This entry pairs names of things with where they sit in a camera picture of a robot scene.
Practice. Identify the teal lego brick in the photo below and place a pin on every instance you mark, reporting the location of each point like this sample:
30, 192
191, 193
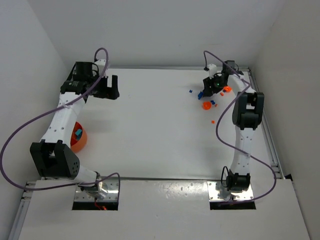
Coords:
78, 133

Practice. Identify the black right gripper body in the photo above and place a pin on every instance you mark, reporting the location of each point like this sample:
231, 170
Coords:
208, 87

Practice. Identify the blue lego figure piece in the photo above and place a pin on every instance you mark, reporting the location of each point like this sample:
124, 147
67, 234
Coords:
200, 95

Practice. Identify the orange round lego piece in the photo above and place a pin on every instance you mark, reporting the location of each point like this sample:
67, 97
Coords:
206, 105

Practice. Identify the orange divided round container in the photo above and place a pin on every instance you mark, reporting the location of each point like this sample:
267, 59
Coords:
77, 145

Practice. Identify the aluminium frame rail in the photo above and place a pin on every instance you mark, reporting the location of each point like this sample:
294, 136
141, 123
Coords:
27, 191
271, 147

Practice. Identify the aluminium frame rail left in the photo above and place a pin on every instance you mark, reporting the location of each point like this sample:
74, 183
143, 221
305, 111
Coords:
27, 191

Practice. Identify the aluminium frame rail right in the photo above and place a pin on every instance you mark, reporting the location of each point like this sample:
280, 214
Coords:
271, 147

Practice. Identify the metal base plate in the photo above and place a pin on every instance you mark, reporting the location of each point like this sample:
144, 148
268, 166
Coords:
103, 192
218, 193

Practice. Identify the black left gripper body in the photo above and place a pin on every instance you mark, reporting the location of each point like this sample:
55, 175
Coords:
105, 91

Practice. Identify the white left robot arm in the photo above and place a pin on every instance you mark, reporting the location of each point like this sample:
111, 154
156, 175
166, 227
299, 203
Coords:
53, 156

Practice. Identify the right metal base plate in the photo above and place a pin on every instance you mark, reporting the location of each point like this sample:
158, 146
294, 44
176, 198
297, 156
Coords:
218, 193

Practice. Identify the orange small cup container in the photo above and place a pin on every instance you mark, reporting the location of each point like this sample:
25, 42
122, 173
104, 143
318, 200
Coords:
227, 89

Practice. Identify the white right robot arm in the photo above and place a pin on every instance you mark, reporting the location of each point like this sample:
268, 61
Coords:
246, 116

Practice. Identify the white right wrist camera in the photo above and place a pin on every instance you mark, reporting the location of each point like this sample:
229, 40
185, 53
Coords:
212, 70

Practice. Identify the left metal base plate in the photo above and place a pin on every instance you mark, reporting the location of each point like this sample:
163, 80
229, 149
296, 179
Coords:
103, 192

